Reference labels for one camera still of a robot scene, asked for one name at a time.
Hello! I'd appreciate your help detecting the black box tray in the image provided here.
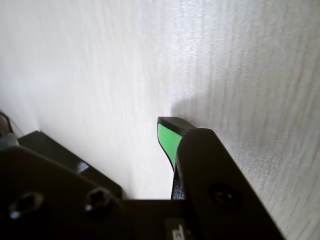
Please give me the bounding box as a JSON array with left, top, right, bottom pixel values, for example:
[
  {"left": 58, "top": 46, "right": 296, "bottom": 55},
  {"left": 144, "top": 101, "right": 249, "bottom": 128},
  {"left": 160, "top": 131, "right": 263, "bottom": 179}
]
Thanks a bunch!
[{"left": 16, "top": 130, "right": 83, "bottom": 173}]

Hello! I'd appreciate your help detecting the black box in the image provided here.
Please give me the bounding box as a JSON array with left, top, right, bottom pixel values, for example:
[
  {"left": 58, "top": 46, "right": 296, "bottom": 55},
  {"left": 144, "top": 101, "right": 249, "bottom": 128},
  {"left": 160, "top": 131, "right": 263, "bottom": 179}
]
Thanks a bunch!
[{"left": 34, "top": 130, "right": 123, "bottom": 200}]

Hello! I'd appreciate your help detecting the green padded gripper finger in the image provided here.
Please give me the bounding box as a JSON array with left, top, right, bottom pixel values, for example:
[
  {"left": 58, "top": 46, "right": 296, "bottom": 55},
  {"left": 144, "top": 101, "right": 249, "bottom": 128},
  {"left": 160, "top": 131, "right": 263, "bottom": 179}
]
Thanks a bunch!
[{"left": 156, "top": 116, "right": 288, "bottom": 240}]

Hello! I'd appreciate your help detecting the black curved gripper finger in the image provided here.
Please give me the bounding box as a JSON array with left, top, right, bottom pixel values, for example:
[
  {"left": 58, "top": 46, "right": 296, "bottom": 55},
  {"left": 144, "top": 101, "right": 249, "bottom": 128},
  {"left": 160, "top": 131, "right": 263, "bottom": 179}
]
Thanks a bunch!
[{"left": 0, "top": 133, "right": 133, "bottom": 240}]

